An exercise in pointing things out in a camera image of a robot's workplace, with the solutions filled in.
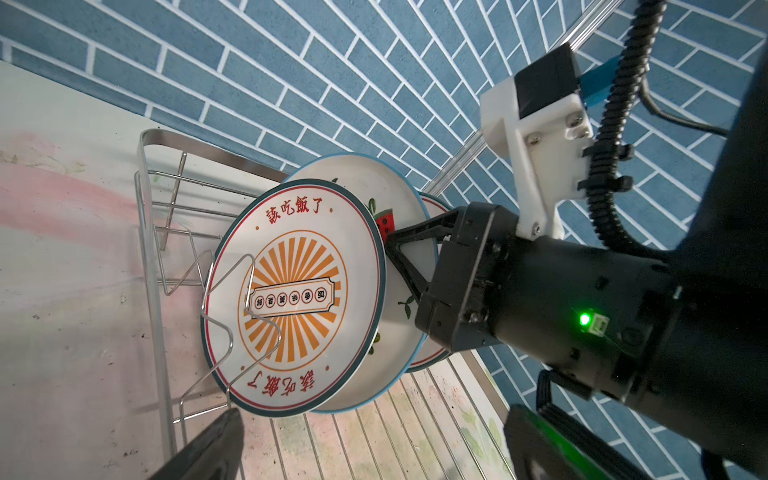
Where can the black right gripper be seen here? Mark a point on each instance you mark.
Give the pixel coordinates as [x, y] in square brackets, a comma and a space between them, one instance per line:
[465, 301]

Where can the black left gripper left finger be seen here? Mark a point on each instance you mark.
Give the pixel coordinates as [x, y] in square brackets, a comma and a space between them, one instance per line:
[215, 453]

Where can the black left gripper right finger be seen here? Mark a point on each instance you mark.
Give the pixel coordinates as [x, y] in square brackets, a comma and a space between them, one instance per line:
[552, 445]

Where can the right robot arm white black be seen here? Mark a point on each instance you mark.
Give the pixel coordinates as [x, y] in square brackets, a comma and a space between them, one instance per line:
[679, 336]

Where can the watermelon print plate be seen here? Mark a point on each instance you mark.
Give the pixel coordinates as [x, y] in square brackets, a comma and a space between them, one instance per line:
[391, 199]

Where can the sunburst red text plate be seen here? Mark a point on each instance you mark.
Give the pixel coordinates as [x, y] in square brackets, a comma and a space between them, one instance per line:
[295, 296]

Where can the metal wire dish rack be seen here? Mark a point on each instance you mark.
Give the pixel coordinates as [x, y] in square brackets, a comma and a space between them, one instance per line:
[441, 422]

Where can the aluminium corner post right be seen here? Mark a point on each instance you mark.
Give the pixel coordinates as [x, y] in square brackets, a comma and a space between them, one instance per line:
[500, 106]

